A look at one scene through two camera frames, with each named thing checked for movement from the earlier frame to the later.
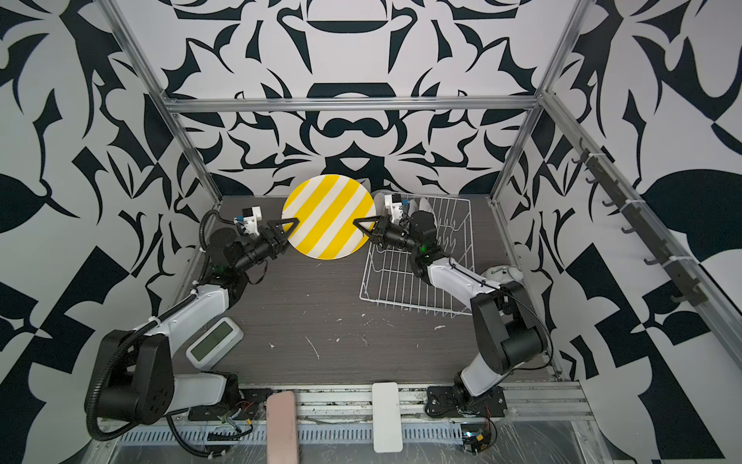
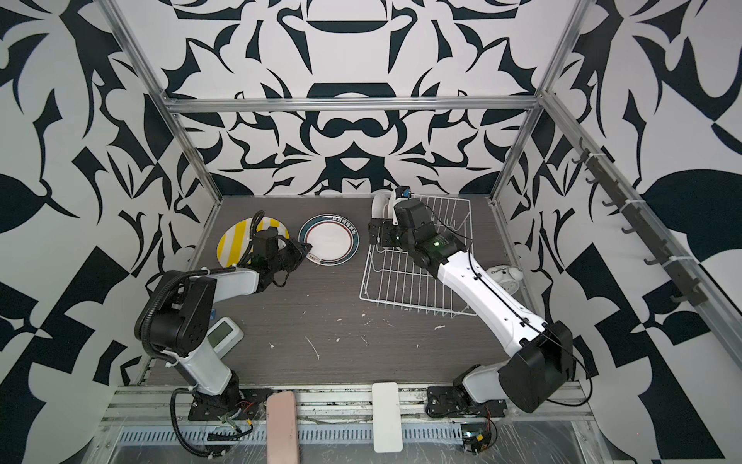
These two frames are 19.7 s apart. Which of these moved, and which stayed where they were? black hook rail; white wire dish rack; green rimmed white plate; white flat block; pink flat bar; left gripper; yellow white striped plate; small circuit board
Moved: green rimmed white plate; yellow white striped plate; left gripper
Stayed: white wire dish rack; pink flat bar; black hook rail; small circuit board; white flat block
